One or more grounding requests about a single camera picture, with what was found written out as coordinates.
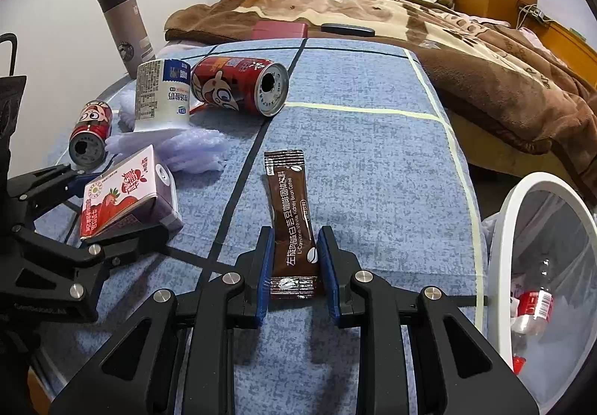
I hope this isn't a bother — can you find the red milk can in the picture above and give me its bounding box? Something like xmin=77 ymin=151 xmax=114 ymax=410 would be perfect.
xmin=69 ymin=101 xmax=112 ymax=171
xmin=190 ymin=56 xmax=290 ymax=118

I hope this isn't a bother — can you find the strawberry milk carton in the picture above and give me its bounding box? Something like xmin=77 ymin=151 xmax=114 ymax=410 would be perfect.
xmin=79 ymin=145 xmax=183 ymax=240

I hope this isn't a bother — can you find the clear plastic cola bottle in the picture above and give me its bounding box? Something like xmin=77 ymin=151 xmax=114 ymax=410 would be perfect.
xmin=511 ymin=256 xmax=554 ymax=336

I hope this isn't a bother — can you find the brown coffee sachet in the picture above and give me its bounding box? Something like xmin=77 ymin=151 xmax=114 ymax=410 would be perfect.
xmin=264 ymin=150 xmax=321 ymax=300

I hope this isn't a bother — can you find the white foam fruit net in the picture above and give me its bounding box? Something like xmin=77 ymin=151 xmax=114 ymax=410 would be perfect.
xmin=104 ymin=87 xmax=230 ymax=175

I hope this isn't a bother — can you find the white yogurt cup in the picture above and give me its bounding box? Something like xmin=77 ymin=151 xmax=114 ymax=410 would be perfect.
xmin=135 ymin=58 xmax=190 ymax=132

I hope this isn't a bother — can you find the white round trash bin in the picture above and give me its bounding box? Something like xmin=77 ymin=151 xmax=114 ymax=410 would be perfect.
xmin=484 ymin=172 xmax=596 ymax=414

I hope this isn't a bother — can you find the grey brown thermos cup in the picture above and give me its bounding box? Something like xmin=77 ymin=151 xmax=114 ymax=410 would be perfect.
xmin=97 ymin=0 xmax=155 ymax=79

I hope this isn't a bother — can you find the blue checked tablecloth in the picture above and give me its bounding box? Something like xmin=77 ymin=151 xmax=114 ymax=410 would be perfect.
xmin=37 ymin=38 xmax=487 ymax=414

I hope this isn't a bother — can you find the dark red box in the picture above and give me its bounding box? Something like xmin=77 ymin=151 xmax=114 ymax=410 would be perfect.
xmin=251 ymin=21 xmax=307 ymax=40

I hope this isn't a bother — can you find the brown patterned bed blanket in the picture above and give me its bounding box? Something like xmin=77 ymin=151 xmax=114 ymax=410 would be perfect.
xmin=164 ymin=0 xmax=597 ymax=192

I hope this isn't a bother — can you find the black remote control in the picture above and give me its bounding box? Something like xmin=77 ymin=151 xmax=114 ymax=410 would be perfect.
xmin=320 ymin=23 xmax=375 ymax=37

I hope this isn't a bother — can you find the orange wooden headboard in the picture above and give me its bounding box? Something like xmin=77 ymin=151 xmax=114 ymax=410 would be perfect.
xmin=524 ymin=18 xmax=597 ymax=87

